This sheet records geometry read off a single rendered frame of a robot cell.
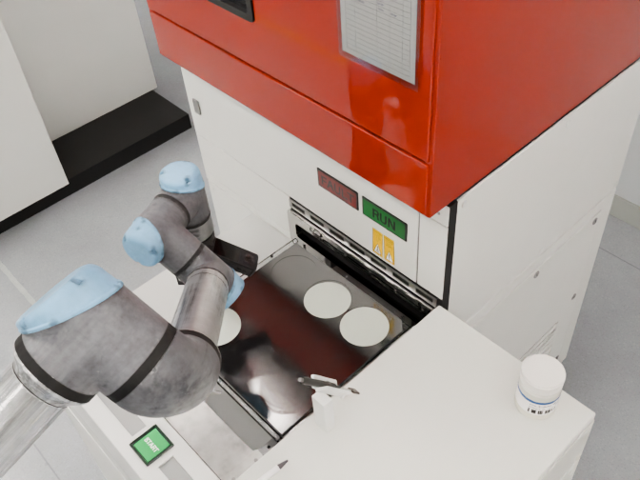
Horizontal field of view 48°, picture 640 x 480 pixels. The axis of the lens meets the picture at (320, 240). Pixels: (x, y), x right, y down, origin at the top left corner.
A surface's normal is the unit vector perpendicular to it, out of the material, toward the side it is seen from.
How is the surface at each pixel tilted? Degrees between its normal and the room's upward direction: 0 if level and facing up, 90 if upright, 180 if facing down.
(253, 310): 0
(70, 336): 58
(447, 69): 90
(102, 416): 0
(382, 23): 90
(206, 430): 0
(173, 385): 70
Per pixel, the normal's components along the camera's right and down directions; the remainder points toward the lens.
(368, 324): -0.07, -0.70
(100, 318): 0.46, -0.16
